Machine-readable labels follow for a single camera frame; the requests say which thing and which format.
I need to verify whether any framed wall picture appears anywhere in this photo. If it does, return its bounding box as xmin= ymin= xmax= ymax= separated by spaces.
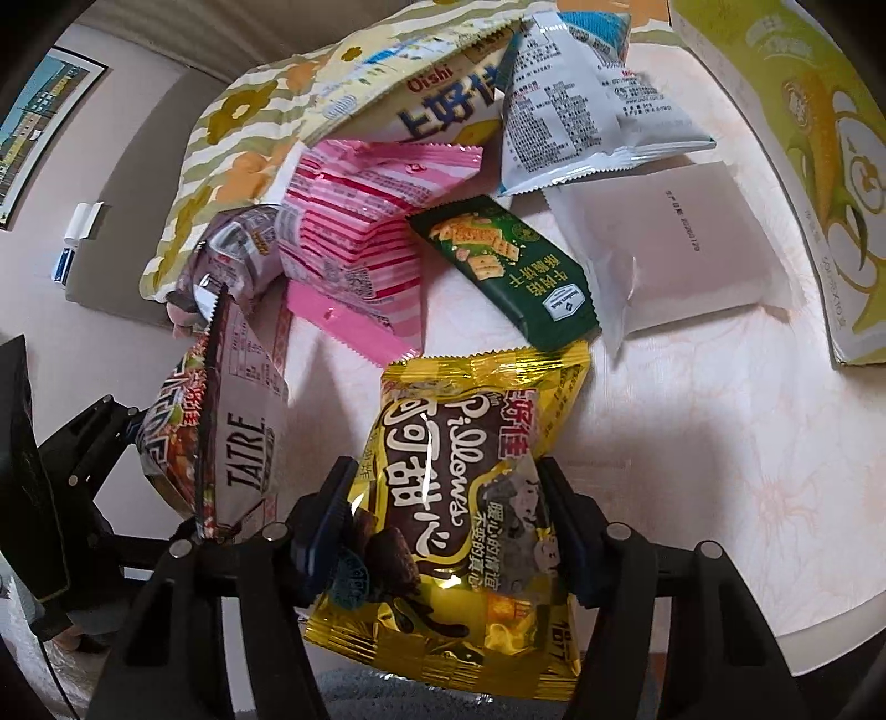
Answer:
xmin=0 ymin=45 xmax=112 ymax=233

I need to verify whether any white wall fixture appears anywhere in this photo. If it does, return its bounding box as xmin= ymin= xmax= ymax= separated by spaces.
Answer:
xmin=51 ymin=200 xmax=105 ymax=285

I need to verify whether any pink striped snack packet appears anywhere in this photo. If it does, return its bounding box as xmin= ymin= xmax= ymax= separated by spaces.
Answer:
xmin=277 ymin=138 xmax=486 ymax=368

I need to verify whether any dark green biscuit packet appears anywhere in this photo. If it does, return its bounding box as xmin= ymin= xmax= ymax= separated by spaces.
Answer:
xmin=405 ymin=194 xmax=600 ymax=354

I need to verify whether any flowered striped blanket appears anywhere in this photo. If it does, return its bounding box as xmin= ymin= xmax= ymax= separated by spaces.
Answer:
xmin=138 ymin=0 xmax=672 ymax=326

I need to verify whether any pink cloth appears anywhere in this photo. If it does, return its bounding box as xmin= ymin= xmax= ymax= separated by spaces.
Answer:
xmin=166 ymin=301 xmax=209 ymax=340

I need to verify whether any purple snack packet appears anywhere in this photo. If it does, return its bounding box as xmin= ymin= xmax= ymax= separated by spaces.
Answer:
xmin=166 ymin=204 xmax=285 ymax=312

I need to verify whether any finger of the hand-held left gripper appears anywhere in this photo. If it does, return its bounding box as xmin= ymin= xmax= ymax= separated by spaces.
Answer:
xmin=38 ymin=394 xmax=150 ymax=513
xmin=83 ymin=508 xmax=184 ymax=579

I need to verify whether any yellow and white chips packet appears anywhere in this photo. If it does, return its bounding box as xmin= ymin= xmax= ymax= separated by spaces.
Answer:
xmin=305 ymin=20 xmax=527 ymax=150

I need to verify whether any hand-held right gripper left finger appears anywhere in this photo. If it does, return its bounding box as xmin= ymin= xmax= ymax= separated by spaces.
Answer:
xmin=90 ymin=453 xmax=361 ymax=720

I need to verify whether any grey upholstered panel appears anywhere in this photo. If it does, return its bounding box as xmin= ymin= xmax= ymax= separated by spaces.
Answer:
xmin=65 ymin=65 xmax=229 ymax=330

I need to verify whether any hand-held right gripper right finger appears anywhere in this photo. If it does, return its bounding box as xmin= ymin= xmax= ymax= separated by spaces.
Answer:
xmin=536 ymin=453 xmax=804 ymax=720

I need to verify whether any white and blue snack packet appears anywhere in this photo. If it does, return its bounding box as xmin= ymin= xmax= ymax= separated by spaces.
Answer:
xmin=498 ymin=10 xmax=717 ymax=198

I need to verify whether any pale pink towel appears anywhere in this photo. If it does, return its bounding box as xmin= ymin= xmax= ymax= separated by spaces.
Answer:
xmin=270 ymin=42 xmax=856 ymax=648

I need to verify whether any yellow chocolate snack packet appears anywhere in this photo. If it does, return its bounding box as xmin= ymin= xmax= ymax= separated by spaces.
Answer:
xmin=305 ymin=342 xmax=593 ymax=703

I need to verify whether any green cardboard box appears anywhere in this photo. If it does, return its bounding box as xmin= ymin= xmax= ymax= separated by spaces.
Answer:
xmin=668 ymin=0 xmax=886 ymax=368

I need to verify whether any brown and white snack packet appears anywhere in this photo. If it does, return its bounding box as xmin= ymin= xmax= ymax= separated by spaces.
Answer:
xmin=135 ymin=291 xmax=292 ymax=544

